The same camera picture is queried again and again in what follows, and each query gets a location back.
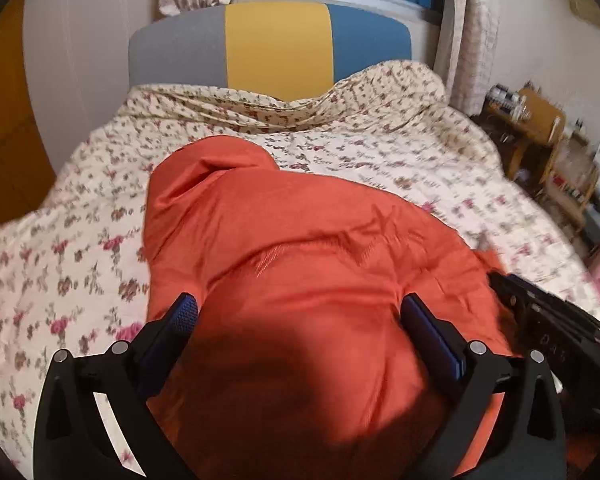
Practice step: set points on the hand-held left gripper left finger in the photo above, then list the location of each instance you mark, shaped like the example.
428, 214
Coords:
177, 326

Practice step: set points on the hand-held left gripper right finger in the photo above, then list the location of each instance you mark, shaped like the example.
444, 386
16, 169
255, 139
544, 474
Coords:
435, 336

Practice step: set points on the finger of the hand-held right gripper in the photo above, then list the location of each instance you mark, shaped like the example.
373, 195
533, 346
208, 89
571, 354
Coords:
545, 294

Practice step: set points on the orange down jacket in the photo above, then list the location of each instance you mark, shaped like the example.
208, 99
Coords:
305, 260

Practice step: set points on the wooden shelf rack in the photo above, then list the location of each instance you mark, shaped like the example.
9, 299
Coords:
575, 180

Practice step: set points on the floral quilt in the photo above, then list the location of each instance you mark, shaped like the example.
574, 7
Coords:
80, 200

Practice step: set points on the long patterned curtain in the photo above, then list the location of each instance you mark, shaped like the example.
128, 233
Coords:
472, 35

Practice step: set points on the yellow wardrobe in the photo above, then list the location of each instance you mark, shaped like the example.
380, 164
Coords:
10, 110

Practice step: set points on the grey yellow blue headboard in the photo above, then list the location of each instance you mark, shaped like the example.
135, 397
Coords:
275, 45

